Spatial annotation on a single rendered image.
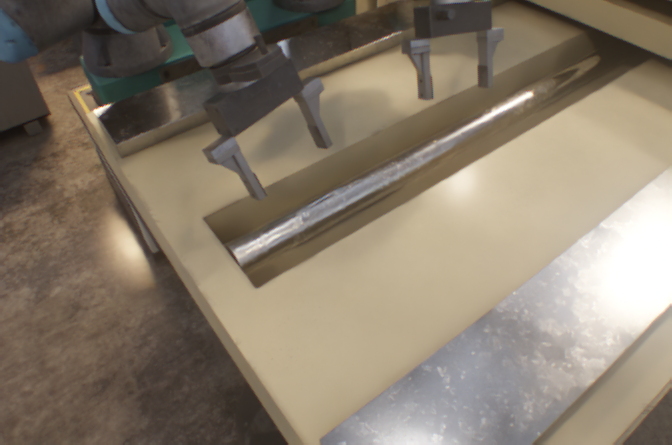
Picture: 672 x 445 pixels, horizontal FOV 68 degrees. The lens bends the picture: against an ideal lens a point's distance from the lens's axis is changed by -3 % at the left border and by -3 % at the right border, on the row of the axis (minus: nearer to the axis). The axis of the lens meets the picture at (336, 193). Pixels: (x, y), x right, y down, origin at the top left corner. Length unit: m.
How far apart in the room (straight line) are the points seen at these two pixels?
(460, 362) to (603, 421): 0.16
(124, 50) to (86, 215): 0.95
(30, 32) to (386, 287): 0.70
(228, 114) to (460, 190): 0.37
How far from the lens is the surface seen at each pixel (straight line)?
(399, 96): 1.00
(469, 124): 0.94
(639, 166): 0.95
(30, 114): 2.44
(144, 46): 1.13
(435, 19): 0.88
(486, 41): 0.97
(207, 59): 0.68
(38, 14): 0.99
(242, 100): 0.69
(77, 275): 1.79
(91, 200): 2.02
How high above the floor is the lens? 1.25
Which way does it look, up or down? 44 degrees down
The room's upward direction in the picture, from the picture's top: 2 degrees counter-clockwise
